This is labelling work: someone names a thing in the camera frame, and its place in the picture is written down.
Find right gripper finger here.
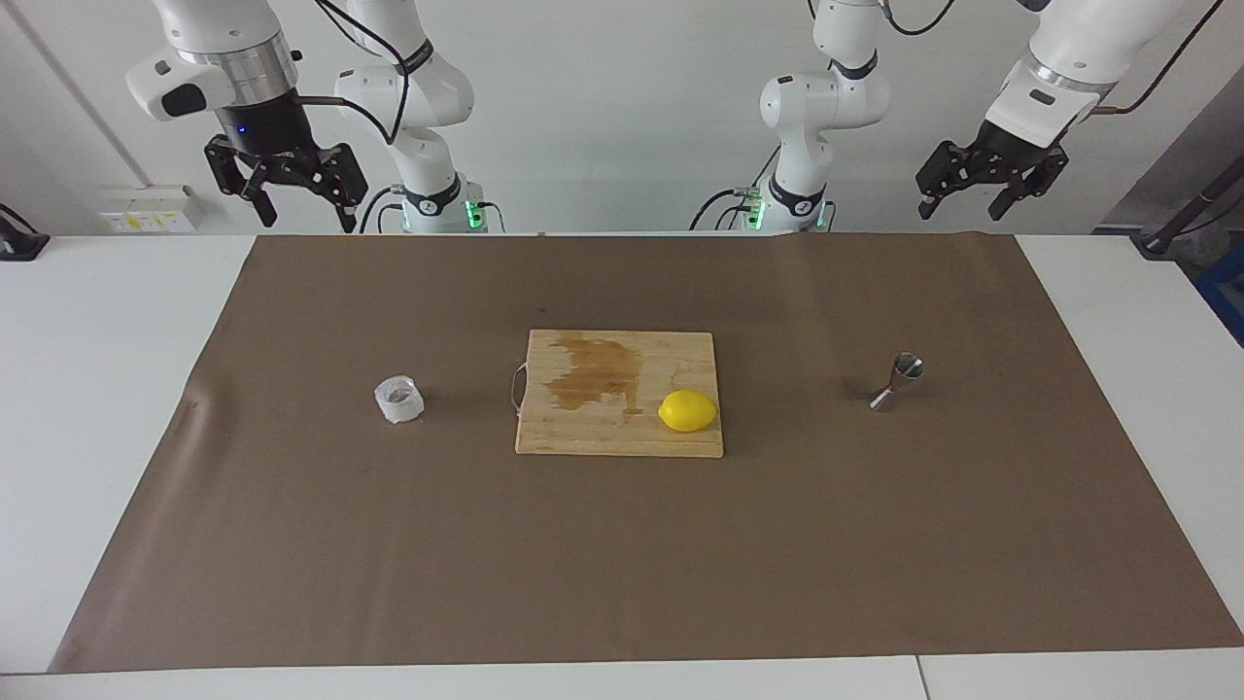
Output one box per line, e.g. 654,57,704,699
204,136,278,229
292,143,369,234

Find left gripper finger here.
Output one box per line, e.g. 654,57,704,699
916,141,983,220
986,146,1070,223

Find steel double jigger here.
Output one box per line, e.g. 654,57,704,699
868,352,925,413

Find small clear glass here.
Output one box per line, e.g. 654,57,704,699
373,374,428,426

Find black stand pole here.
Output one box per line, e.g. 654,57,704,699
1132,160,1244,259

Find blue crate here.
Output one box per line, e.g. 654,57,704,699
1193,243,1244,346

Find yellow lemon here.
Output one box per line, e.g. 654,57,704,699
658,389,719,434

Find brown paper table mat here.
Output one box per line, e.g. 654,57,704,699
49,231,1244,674

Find wooden cutting board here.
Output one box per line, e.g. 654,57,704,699
509,330,725,459

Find black right base cables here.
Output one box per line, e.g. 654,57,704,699
358,185,506,234

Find black base cables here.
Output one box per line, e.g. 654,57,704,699
688,146,778,232
358,185,506,234

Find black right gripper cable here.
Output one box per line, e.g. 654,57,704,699
296,0,433,145

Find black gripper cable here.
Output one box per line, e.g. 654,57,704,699
1093,0,1227,116
296,0,433,145

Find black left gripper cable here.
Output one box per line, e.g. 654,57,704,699
1093,0,1227,116

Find white wall socket box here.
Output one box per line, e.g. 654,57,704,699
100,185,205,234

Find black left base cables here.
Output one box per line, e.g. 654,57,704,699
688,146,778,232

